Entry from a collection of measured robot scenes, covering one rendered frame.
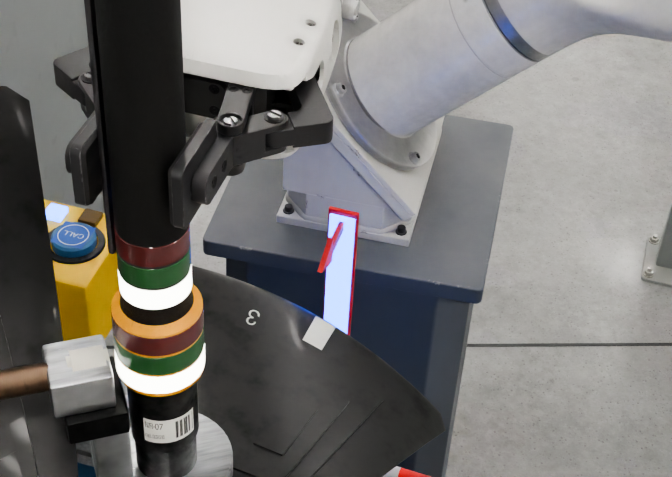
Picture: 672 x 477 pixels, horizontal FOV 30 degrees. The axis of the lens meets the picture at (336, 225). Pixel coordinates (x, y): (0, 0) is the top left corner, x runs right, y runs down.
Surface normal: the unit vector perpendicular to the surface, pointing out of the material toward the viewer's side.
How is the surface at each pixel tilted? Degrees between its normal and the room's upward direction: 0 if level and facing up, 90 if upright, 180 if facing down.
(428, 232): 0
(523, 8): 77
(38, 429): 42
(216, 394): 8
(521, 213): 0
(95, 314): 90
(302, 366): 17
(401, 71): 72
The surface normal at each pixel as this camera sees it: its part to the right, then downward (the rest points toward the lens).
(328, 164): -0.23, 0.62
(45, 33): 0.96, 0.22
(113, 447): 0.31, 0.63
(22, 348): 0.26, -0.19
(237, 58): 0.01, -0.66
